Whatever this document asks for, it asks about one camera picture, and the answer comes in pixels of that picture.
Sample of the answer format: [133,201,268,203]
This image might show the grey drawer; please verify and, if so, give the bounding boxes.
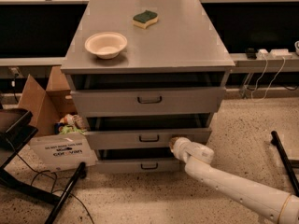
[71,87,225,118]
[96,147,180,174]
[86,114,211,149]

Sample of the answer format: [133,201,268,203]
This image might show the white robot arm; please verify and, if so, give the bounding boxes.
[169,137,299,224]

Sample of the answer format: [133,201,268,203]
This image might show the grey bottom drawer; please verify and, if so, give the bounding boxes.
[96,147,180,174]

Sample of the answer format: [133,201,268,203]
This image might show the grey drawer cabinet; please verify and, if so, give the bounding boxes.
[60,0,235,161]

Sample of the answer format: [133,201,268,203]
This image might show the grey top drawer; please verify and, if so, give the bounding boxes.
[71,87,225,118]

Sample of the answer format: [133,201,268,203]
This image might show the black stand leg right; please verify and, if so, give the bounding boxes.
[271,131,299,197]

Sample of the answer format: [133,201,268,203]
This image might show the colourful toys in box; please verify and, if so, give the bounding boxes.
[54,114,87,134]

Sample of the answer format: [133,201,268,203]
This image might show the open cardboard box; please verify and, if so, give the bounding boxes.
[18,66,97,172]

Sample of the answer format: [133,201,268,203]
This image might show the white paper bowl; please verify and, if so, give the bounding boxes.
[84,32,127,60]

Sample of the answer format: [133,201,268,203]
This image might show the black small device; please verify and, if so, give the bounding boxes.
[245,48,256,60]

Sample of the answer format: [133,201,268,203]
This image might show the green yellow sponge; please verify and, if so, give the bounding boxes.
[133,10,158,29]

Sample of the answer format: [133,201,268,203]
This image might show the white power adapter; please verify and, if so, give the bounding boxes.
[257,49,268,59]

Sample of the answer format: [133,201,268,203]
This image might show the white power strip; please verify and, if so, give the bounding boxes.
[270,49,292,59]

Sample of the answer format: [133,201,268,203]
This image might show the black stand left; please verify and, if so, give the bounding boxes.
[0,108,86,224]

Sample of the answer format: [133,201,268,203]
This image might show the black cable on floor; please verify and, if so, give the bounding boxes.
[6,138,95,224]

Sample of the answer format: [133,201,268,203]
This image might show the white charger cable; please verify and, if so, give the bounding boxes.
[250,53,287,100]

